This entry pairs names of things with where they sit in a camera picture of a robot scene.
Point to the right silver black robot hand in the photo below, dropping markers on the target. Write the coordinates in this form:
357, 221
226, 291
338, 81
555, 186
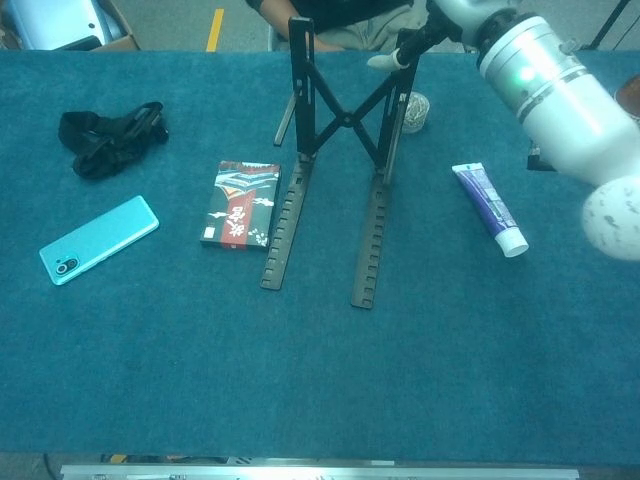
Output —
440, 22

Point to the black folding laptop stand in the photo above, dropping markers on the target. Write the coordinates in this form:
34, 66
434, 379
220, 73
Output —
345, 120

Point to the dark patterned red-striped book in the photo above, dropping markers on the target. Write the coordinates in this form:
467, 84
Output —
240, 205

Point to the seated person in black shirt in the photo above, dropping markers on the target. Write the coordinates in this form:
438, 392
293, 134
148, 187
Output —
350, 20

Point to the clear jar of metal clips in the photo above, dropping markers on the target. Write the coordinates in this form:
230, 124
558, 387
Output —
417, 112

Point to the black tripod leg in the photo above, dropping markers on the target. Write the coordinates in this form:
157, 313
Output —
607, 22

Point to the small black box object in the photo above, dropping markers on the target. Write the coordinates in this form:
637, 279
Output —
540, 159

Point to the purple white toothpaste tube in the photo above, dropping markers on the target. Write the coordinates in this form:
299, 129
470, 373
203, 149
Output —
487, 200

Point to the cardboard box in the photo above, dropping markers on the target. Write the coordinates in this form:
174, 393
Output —
122, 37

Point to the light blue smartphone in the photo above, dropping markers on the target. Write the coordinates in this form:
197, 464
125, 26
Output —
100, 240

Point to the yellow object under table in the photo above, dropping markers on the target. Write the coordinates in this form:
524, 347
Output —
116, 458

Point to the aluminium profile rail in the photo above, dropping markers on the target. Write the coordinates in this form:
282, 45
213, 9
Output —
320, 472

